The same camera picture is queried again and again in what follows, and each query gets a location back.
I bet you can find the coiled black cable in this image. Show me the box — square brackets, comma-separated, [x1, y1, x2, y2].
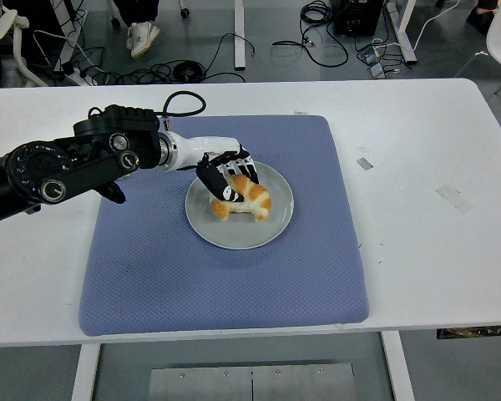
[108, 60, 246, 86]

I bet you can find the table control box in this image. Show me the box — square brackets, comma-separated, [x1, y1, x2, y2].
[436, 324, 501, 340]

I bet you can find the black cable bundle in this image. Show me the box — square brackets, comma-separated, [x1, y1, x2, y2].
[271, 0, 350, 68]

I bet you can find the person's leg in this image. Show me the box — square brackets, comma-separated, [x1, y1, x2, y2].
[119, 0, 159, 26]

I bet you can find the large grey tape strip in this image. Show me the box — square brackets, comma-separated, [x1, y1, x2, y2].
[435, 184, 473, 214]

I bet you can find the white distant table leg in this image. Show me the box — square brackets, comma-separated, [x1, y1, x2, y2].
[233, 0, 246, 70]
[386, 0, 418, 64]

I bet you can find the long looped black cable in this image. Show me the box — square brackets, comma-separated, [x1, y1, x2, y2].
[204, 32, 258, 79]

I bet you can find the white cable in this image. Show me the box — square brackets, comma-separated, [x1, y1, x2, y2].
[412, 0, 458, 52]

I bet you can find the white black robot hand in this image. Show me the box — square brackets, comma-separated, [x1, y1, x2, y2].
[175, 135, 261, 205]

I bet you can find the black equipment box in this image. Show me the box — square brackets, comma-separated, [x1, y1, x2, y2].
[332, 0, 385, 37]

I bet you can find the orange striped croissant bread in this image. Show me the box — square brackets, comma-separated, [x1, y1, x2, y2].
[210, 174, 273, 222]

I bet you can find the white office chair frame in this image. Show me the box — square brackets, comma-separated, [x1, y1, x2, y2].
[0, 8, 50, 88]

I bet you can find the blue quilted mat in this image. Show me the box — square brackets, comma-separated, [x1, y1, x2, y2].
[78, 114, 369, 338]

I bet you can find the person's foot in dark shoe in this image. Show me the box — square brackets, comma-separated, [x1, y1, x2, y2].
[465, 0, 497, 37]

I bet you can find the person's foot in white shoe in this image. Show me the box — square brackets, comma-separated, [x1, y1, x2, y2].
[125, 21, 160, 58]

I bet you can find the grey round plate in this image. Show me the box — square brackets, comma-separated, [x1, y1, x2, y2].
[185, 159, 295, 251]

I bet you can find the white power strip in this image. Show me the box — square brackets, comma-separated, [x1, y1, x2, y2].
[62, 66, 94, 88]

